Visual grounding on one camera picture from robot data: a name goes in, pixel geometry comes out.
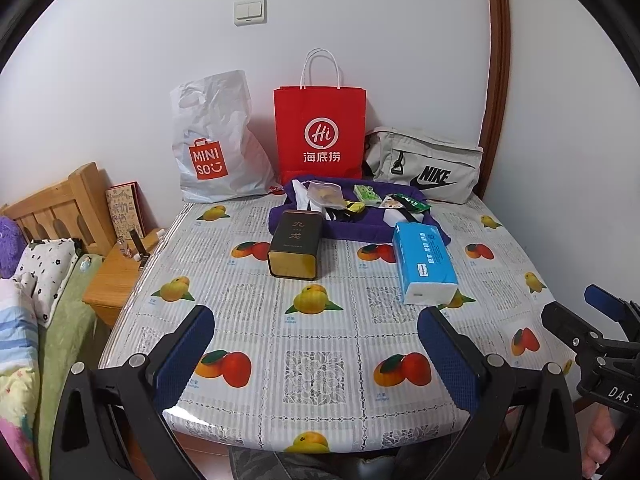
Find purple towel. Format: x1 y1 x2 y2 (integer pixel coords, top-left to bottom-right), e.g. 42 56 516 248
268 176 453 247

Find colourful striped quilt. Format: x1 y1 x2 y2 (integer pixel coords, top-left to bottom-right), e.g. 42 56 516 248
0 277 43 480

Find white plastic shopping bag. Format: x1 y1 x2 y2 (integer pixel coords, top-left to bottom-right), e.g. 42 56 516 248
170 70 276 204

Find white gloves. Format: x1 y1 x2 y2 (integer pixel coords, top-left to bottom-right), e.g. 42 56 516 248
292 180 331 222

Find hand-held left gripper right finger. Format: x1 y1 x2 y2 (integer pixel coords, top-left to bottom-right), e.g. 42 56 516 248
417 306 583 480

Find patterned notebook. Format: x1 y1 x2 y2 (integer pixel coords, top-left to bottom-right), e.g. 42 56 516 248
105 182 148 241

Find white light switch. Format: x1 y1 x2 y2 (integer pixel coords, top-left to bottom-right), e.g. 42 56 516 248
234 0 267 25

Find wooden bed headboard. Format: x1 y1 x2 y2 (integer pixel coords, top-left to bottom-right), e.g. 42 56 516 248
0 162 117 256

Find black upright object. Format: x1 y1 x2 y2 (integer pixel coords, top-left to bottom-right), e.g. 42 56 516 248
130 229 150 261

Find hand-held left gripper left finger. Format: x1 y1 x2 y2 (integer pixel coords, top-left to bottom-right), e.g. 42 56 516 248
50 305 216 480

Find translucent small pouch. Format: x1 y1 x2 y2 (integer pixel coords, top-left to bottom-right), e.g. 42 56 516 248
307 181 343 208

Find purple plush toy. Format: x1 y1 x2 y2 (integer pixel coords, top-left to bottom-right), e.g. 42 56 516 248
0 216 26 278

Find grey patterned cloth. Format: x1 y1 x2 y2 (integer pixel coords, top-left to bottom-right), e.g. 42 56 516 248
229 446 401 480

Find blue tissue pack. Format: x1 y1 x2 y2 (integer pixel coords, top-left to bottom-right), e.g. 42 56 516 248
391 222 459 306

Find white sponge block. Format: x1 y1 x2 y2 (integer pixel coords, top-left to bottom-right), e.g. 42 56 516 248
382 207 416 226

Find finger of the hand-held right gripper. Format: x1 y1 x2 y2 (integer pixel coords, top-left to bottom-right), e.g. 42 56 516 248
584 284 640 328
541 301 608 358

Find red paper bag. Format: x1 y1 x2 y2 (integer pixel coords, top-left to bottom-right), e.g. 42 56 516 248
273 49 367 186

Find white dotted pillow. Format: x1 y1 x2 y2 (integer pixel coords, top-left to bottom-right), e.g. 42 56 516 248
12 238 81 328

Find grey waist bag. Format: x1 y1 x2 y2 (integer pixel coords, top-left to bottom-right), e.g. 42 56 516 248
364 127 484 205

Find person's right hand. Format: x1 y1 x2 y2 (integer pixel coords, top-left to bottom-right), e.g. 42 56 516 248
582 407 640 478

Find dark green tin box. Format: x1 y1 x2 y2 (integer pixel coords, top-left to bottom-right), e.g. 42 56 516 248
267 210 324 281

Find wooden nightstand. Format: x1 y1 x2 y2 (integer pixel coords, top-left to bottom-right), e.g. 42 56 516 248
82 230 166 328

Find brown wooden door frame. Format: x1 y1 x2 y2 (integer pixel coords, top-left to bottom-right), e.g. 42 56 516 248
477 0 512 196

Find green blanket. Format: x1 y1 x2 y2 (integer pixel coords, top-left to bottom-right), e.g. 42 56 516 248
37 255 106 476

